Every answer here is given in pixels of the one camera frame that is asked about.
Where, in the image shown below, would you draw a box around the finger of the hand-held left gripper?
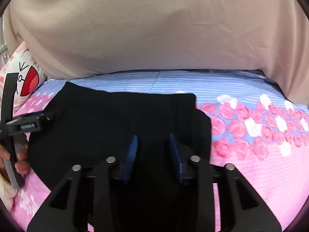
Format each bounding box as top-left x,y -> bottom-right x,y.
36,111 -> 55,122

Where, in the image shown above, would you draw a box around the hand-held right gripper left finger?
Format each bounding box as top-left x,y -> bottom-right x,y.
27,135 -> 138,232

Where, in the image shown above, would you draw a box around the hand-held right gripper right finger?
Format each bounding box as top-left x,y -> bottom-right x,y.
170,133 -> 282,232

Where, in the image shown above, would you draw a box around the black pants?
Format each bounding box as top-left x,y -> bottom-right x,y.
28,82 -> 213,232

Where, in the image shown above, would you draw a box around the person's left forearm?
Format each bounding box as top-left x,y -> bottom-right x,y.
0,171 -> 20,211

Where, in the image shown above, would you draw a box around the person's left hand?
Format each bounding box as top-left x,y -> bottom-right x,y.
0,145 -> 31,176

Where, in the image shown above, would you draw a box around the cartoon face pillow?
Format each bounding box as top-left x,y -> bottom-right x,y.
0,41 -> 46,113

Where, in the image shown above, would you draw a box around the white sheer curtain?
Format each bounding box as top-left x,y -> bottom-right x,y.
0,14 -> 11,68

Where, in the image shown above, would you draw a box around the pink floral blanket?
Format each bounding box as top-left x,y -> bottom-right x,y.
11,70 -> 309,232

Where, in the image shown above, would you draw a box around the beige cloth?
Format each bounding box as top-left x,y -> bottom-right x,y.
5,0 -> 309,102

